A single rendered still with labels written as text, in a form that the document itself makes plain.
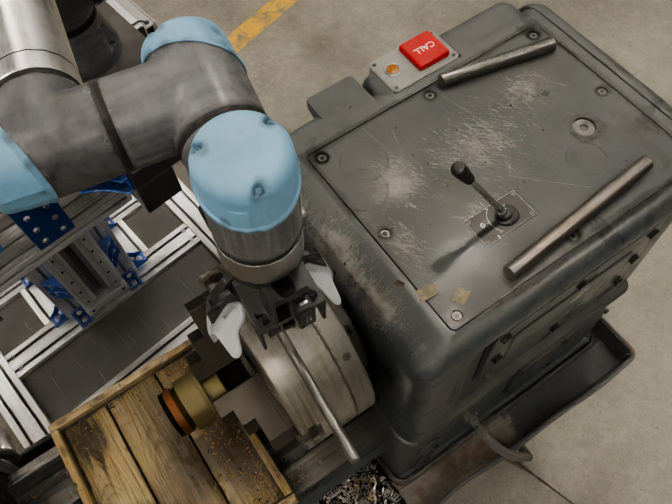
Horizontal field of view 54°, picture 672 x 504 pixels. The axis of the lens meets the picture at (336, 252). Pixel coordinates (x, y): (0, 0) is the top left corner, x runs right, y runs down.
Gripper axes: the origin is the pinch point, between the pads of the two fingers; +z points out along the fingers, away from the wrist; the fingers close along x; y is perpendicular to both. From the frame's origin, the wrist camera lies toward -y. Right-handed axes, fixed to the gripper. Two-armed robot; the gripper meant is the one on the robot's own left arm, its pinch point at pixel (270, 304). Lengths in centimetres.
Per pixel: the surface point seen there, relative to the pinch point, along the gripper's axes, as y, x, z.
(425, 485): 25, 18, 80
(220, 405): 1.2, -11.3, 25.3
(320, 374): 6.4, 2.8, 16.2
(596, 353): 19, 69, 80
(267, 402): 4.4, -5.1, 24.3
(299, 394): 7.3, -0.9, 16.7
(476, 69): -23, 47, 10
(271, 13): -176, 76, 151
